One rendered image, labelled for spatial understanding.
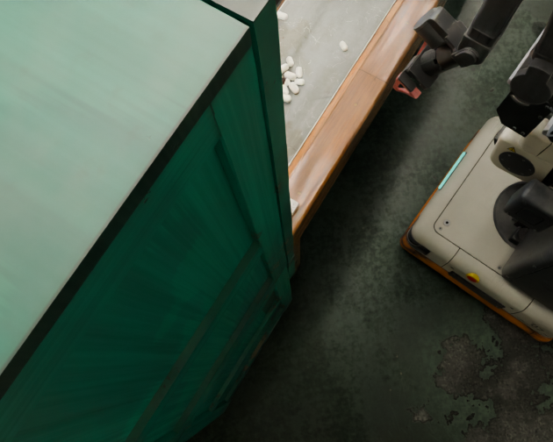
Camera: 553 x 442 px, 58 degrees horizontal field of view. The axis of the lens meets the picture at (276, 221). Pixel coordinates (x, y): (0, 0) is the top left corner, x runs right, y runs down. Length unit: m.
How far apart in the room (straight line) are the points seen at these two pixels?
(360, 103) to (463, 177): 0.66
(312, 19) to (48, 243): 1.42
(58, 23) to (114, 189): 0.13
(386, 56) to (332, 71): 0.16
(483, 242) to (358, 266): 0.51
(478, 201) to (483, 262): 0.23
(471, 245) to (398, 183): 0.48
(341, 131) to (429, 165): 0.91
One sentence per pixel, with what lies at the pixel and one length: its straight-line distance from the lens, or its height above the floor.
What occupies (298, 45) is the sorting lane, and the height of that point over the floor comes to 0.74.
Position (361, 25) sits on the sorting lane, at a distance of 1.67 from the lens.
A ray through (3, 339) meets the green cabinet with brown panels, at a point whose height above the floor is 1.79.
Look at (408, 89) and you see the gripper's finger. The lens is 1.20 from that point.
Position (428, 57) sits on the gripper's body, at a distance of 1.18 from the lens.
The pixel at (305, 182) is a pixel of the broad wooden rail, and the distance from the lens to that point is 1.40.
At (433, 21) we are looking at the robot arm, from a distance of 1.10.
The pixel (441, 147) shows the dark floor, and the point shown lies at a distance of 2.35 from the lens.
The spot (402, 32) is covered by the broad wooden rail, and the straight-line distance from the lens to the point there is 1.65.
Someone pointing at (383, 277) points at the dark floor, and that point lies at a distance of 2.13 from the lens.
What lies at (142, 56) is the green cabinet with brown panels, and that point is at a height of 1.79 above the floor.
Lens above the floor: 2.08
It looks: 75 degrees down
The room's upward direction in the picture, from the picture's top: 10 degrees counter-clockwise
